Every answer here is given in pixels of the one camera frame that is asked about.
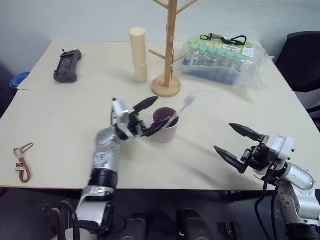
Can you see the clear plastic bag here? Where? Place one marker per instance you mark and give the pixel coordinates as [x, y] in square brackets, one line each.
[250, 72]

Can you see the cream cylindrical tube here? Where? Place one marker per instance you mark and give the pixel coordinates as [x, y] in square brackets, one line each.
[139, 55]

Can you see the black chair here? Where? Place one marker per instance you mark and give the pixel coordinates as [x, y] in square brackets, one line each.
[302, 65]

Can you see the wooden mug tree stand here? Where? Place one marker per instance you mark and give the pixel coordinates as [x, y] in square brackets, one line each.
[170, 62]

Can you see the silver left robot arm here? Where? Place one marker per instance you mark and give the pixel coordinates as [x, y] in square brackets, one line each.
[103, 160]

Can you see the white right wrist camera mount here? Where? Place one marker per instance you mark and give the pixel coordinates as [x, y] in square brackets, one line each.
[283, 147]

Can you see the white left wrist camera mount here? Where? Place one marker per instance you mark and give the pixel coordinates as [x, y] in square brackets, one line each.
[120, 110]

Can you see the white toothbrush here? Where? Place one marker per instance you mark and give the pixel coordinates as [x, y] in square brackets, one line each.
[186, 102]

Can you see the dark rounded shape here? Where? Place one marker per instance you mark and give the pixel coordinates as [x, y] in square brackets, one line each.
[188, 223]
[137, 225]

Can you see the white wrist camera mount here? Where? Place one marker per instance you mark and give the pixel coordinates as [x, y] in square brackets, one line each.
[120, 110]
[283, 147]

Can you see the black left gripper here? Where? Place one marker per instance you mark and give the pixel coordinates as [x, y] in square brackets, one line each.
[136, 125]

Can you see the blue bowl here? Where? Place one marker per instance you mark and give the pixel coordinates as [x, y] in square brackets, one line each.
[18, 80]

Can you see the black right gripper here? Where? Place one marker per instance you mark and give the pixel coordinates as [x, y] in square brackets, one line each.
[260, 156]

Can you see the black handheld controller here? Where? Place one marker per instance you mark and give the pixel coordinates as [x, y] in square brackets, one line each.
[67, 66]

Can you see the beige cup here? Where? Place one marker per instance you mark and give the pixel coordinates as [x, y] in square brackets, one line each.
[168, 135]

